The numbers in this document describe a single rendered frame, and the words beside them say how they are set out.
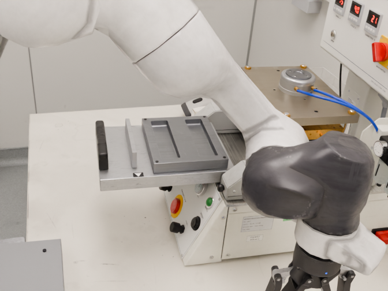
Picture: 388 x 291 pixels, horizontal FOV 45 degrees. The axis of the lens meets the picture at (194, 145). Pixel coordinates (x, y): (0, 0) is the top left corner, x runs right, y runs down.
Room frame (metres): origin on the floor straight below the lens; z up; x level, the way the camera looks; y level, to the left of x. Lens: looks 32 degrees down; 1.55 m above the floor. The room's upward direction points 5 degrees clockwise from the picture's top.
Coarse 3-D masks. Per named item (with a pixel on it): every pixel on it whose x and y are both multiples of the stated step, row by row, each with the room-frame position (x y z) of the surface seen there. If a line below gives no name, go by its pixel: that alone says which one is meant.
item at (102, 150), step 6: (96, 126) 0.92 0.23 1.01; (102, 126) 0.92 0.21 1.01; (96, 132) 0.89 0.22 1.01; (102, 132) 0.89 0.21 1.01; (96, 138) 0.87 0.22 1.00; (102, 138) 0.87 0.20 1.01; (102, 144) 0.84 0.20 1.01; (102, 150) 0.82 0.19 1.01; (102, 156) 0.80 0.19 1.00; (102, 162) 0.80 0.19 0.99; (108, 162) 0.81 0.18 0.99; (102, 168) 0.80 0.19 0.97; (108, 168) 0.81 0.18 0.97
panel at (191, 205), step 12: (168, 192) 1.00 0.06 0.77; (180, 192) 0.95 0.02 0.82; (192, 192) 0.90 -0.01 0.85; (216, 192) 0.83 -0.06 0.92; (168, 204) 0.96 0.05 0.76; (180, 204) 0.91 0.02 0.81; (192, 204) 0.87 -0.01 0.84; (204, 204) 0.83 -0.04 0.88; (216, 204) 0.80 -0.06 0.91; (180, 216) 0.89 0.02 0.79; (192, 216) 0.85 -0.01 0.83; (204, 216) 0.81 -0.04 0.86; (180, 240) 0.82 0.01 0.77; (192, 240) 0.79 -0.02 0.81; (180, 252) 0.80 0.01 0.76
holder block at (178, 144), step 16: (144, 128) 0.95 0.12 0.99; (160, 128) 0.98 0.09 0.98; (176, 128) 0.96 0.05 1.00; (192, 128) 1.00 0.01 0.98; (208, 128) 0.98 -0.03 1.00; (160, 144) 0.91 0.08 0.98; (176, 144) 0.89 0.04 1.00; (192, 144) 0.90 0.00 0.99; (208, 144) 0.93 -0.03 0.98; (160, 160) 0.82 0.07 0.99; (176, 160) 0.83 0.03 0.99; (192, 160) 0.83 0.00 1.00; (208, 160) 0.84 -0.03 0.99; (224, 160) 0.85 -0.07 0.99
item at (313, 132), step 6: (306, 126) 0.91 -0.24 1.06; (312, 126) 0.91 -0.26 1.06; (318, 126) 0.91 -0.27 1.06; (324, 126) 0.92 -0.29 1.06; (330, 126) 0.92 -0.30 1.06; (336, 126) 0.92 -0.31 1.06; (306, 132) 0.89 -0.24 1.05; (312, 132) 0.90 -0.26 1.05; (318, 132) 0.90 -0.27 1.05; (324, 132) 0.90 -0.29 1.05; (312, 138) 0.90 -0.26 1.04
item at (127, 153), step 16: (112, 128) 0.98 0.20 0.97; (128, 128) 0.92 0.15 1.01; (96, 144) 0.90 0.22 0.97; (112, 144) 0.91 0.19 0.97; (128, 144) 0.89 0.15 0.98; (144, 144) 0.92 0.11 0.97; (112, 160) 0.84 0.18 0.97; (128, 160) 0.85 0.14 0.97; (144, 160) 0.85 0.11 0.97; (112, 176) 0.78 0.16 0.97; (128, 176) 0.79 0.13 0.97; (144, 176) 0.79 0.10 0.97; (160, 176) 0.80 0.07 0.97; (176, 176) 0.81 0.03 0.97; (192, 176) 0.82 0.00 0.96; (208, 176) 0.83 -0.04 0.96
